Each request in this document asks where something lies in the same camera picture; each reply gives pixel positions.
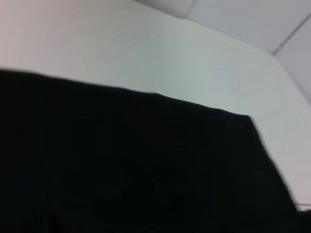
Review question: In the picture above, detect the black shirt with white print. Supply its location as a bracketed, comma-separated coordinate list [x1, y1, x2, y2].
[0, 67, 311, 233]

